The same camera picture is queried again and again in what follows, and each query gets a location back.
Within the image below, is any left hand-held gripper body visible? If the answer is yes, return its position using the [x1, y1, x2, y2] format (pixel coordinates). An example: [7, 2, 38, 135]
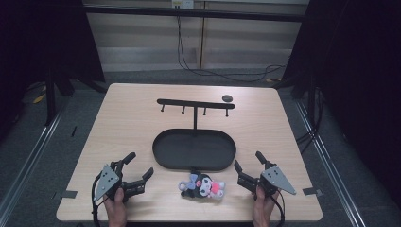
[93, 159, 147, 203]

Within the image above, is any person's left hand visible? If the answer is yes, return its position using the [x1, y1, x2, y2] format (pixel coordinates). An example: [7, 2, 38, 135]
[102, 187, 128, 227]

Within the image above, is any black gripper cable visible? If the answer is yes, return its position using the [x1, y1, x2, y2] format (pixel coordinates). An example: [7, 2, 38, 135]
[91, 174, 110, 227]
[271, 190, 287, 227]

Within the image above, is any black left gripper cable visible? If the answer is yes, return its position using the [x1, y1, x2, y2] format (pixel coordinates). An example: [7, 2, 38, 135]
[91, 174, 110, 227]

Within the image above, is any black wall cable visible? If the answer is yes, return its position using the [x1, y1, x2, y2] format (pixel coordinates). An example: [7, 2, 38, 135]
[177, 15, 287, 84]
[176, 15, 288, 79]

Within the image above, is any dark curtain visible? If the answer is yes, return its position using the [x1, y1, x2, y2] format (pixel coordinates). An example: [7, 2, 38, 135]
[281, 0, 401, 201]
[0, 0, 106, 141]

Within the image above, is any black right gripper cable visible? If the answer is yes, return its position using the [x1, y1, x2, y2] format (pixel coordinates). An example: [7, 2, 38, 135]
[271, 190, 287, 227]

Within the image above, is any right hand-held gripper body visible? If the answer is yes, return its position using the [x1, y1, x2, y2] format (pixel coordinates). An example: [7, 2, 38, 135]
[236, 161, 298, 199]

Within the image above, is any white wall socket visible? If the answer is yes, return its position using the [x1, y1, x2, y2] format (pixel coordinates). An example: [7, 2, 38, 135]
[170, 0, 195, 9]

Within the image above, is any plush doll keychain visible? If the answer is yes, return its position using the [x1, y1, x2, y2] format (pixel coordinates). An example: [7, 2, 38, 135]
[178, 172, 227, 201]

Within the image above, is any metal floor rail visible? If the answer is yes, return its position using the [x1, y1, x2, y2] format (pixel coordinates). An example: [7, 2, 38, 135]
[0, 103, 65, 221]
[294, 98, 368, 227]

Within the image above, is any black floor cable bundle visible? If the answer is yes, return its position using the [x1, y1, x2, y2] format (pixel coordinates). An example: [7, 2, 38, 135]
[295, 86, 326, 156]

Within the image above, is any black metal stand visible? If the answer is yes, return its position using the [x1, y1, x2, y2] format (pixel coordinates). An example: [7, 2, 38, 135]
[44, 67, 76, 127]

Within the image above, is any black hook rack with tray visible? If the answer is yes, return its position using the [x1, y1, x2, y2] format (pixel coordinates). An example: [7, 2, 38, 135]
[151, 97, 237, 173]

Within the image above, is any person's right hand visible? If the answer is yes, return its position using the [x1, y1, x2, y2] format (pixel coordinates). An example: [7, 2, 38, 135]
[253, 185, 280, 227]

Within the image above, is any black horizontal bar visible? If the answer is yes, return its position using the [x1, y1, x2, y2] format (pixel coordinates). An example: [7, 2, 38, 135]
[82, 5, 307, 23]

